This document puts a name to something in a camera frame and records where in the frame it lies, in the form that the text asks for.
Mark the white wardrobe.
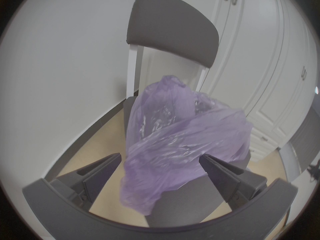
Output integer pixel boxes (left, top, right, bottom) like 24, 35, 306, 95
136, 0, 319, 163

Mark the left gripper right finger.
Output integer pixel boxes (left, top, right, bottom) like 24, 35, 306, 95
199, 153, 268, 207

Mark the grey curtain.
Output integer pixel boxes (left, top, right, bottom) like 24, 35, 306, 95
291, 106, 320, 177

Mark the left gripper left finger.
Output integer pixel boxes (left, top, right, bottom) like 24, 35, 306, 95
50, 153, 122, 211

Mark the grey cushioned white chair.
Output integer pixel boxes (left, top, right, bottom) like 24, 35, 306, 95
123, 0, 252, 228

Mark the purple plastic bag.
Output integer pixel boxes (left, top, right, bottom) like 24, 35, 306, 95
120, 74, 253, 215

